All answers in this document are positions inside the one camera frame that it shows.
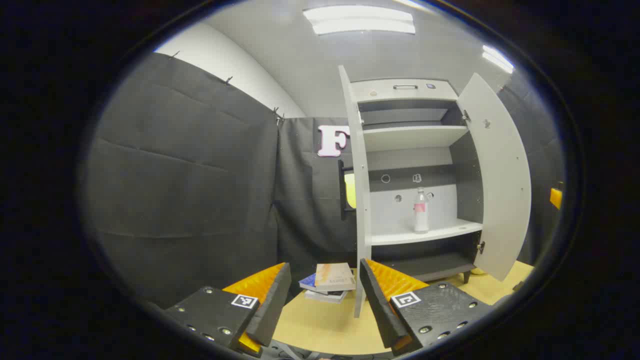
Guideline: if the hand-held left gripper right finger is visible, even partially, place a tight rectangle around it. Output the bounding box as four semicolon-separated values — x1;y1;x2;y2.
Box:
359;258;496;357

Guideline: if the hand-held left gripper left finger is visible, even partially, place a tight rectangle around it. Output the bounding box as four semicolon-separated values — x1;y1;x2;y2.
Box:
165;262;292;357

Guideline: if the grey cabinet door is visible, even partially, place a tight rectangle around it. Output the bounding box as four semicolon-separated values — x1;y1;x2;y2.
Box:
338;65;373;319
456;73;532;282

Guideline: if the clear bottle pink label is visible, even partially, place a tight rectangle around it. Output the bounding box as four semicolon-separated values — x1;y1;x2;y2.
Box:
413;187;430;235

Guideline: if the grey cabinet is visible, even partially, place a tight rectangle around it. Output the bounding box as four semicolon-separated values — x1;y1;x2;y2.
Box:
350;77;486;284

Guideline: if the blue book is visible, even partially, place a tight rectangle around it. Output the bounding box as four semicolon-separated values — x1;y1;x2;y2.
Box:
299;272;326;294

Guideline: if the white book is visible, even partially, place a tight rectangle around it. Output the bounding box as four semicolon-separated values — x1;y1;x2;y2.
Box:
304;289;348;304

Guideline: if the ceiling light panel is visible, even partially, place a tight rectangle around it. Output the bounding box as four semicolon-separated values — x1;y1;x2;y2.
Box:
481;45;515;75

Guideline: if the black backdrop cloth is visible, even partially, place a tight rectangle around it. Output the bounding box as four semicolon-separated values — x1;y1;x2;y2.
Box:
85;52;566;308

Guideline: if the large ceiling light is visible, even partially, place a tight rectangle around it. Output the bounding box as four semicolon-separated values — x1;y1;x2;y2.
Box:
302;5;417;36

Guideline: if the black door handle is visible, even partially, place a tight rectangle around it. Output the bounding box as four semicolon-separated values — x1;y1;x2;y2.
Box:
338;160;357;221

